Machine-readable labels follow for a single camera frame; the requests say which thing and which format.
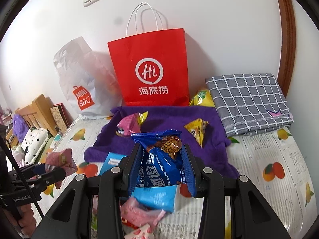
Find blue chocolate chip cookie bag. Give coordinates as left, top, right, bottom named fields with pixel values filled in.
left=131, top=129, right=187, bottom=188

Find pink peach cake packet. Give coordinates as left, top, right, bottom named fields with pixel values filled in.
left=120, top=197, right=166, bottom=230

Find pink triangular snack pack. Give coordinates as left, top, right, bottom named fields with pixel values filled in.
left=45, top=148, right=78, bottom=176

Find purple fleece blanket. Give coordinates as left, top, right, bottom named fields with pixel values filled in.
left=84, top=106, right=239, bottom=179

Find blue tissue pack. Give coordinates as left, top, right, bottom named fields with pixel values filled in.
left=99, top=152, right=191, bottom=213

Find magenta crumpled snack wrapper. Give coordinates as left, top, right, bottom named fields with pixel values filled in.
left=116, top=111, right=148, bottom=136

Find white black dotted pillow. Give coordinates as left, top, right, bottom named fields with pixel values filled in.
left=21, top=127, right=49, bottom=165

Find yellow triangular snack pack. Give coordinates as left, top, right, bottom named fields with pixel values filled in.
left=184, top=118, right=209, bottom=147

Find purple plush toy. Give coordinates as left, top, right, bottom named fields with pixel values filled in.
left=12, top=114, right=29, bottom=143

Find red white strawberry packet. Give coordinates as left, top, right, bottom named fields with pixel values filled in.
left=124, top=224, right=154, bottom=239

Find wooden chair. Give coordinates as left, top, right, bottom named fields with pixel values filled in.
left=14, top=94, right=57, bottom=136

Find brown framed picture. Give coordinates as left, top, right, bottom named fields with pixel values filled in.
left=50, top=103, right=71, bottom=134

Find yellow green snack bag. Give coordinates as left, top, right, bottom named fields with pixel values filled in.
left=189, top=88, right=215, bottom=107

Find fruit print lace tablecloth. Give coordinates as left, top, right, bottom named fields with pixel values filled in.
left=39, top=117, right=317, bottom=238

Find grey checked folded cloth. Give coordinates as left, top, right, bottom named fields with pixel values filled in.
left=206, top=73, right=294, bottom=137

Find white Miniso plastic bag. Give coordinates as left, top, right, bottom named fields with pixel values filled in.
left=53, top=37, right=122, bottom=119

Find red paper Haidilao bag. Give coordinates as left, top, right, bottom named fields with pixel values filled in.
left=108, top=10, right=190, bottom=106

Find brown wooden door frame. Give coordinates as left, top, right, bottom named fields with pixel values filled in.
left=277, top=0, right=296, bottom=96

